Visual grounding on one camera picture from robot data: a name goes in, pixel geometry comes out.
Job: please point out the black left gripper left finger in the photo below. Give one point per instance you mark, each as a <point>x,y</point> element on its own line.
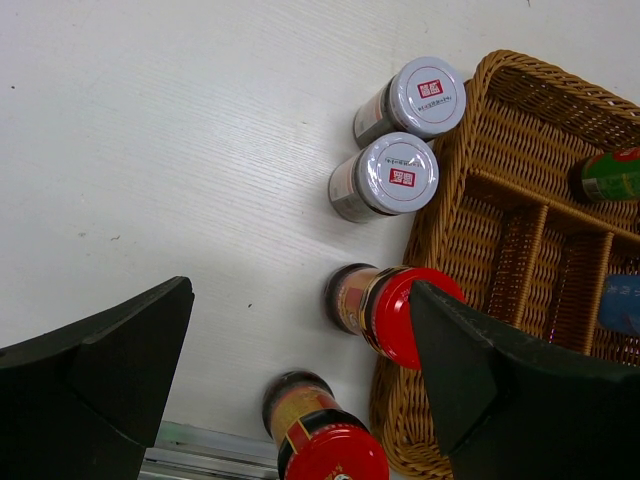
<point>86,401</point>

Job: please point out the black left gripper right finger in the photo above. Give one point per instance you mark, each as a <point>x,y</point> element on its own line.
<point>507,405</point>

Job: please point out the red lid sauce jar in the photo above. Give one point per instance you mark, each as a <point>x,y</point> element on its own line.
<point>315,437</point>
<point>373,303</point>

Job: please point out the green sauce bottle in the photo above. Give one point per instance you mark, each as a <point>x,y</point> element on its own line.
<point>607,177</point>

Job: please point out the white lid jar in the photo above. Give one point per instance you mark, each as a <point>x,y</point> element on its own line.
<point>426,98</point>
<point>395,175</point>

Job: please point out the silver lid salt shaker far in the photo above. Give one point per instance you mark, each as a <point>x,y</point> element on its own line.
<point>619,306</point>

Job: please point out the brown wicker basket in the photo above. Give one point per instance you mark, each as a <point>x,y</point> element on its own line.
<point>506,228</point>

